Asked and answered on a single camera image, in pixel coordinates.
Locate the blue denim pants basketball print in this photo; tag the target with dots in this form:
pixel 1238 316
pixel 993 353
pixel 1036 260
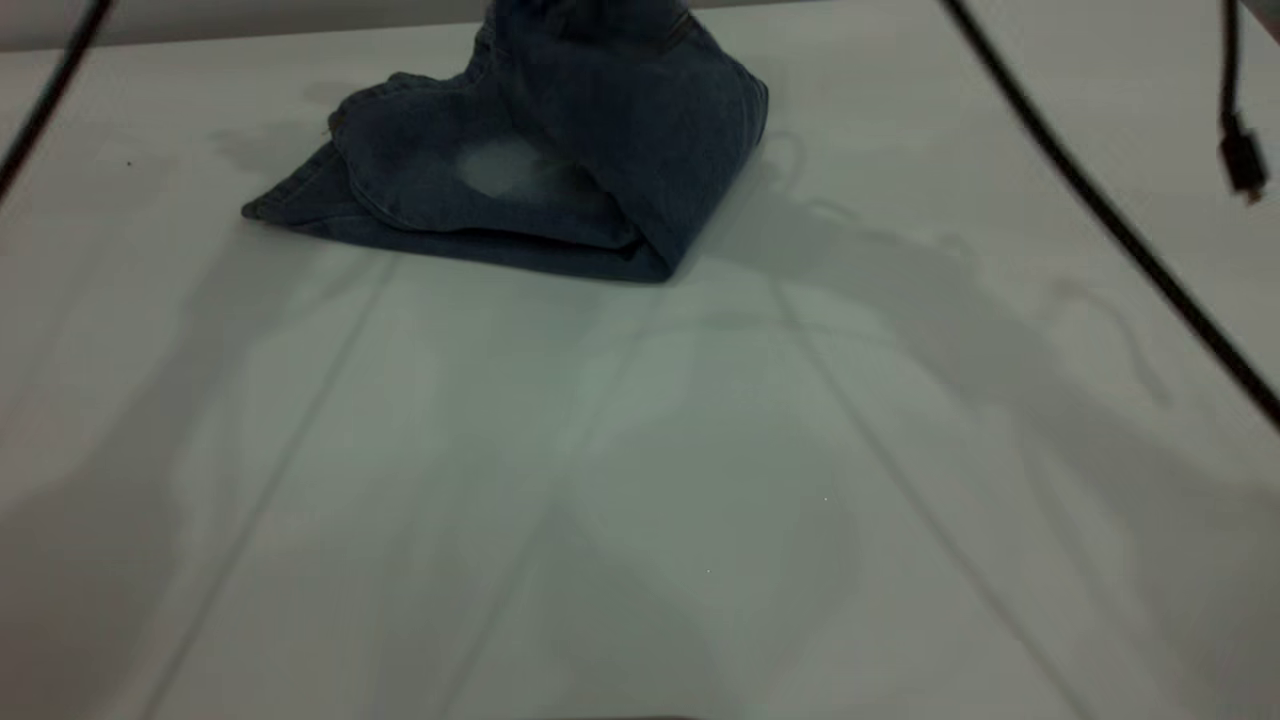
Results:
pixel 560 150

